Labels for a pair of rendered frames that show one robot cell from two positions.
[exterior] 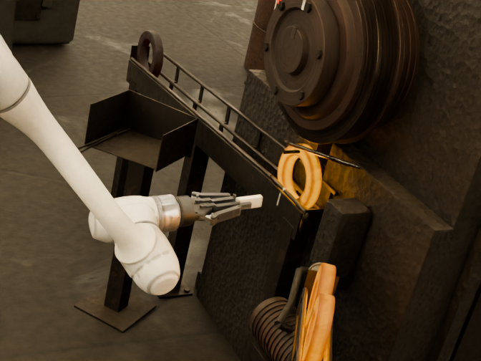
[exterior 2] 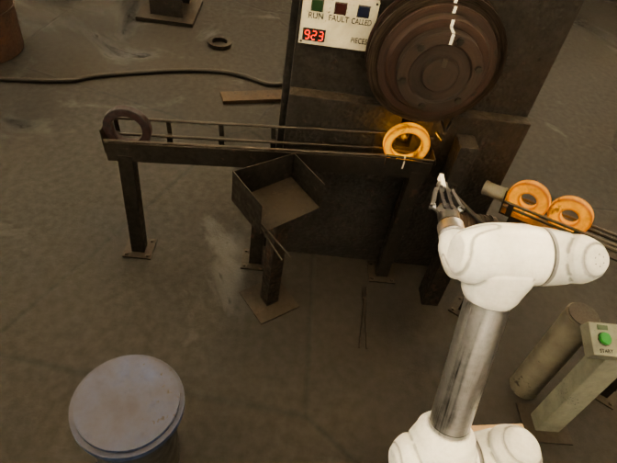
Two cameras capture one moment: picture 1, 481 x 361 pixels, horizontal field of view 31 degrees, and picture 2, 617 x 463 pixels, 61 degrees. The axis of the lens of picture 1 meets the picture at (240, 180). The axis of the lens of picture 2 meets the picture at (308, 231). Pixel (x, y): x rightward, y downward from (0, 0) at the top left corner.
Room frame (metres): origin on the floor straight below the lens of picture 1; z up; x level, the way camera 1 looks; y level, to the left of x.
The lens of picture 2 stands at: (1.65, 1.56, 1.89)
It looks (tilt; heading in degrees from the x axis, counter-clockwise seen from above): 44 degrees down; 296
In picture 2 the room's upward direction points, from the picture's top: 11 degrees clockwise
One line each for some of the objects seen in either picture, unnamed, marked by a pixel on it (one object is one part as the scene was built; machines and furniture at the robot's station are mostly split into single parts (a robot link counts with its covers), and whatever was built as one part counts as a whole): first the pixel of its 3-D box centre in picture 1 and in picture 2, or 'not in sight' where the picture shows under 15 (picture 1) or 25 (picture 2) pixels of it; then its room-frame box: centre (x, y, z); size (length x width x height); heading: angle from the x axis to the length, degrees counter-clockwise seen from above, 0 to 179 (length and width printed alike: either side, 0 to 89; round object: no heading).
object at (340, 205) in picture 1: (338, 244); (457, 163); (1.96, -0.29, 0.68); 0.11 x 0.08 x 0.24; 123
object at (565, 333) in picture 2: not in sight; (551, 354); (1.30, -0.01, 0.26); 0.12 x 0.12 x 0.52
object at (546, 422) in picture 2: not in sight; (581, 386); (1.18, 0.10, 0.31); 0.24 x 0.16 x 0.62; 33
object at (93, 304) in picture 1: (127, 213); (271, 246); (2.42, 0.33, 0.36); 0.26 x 0.20 x 0.72; 68
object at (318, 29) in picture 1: (298, 50); (439, 72); (2.10, -0.06, 1.11); 0.28 x 0.06 x 0.28; 33
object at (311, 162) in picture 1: (298, 177); (406, 143); (2.15, -0.15, 0.75); 0.18 x 0.03 x 0.18; 32
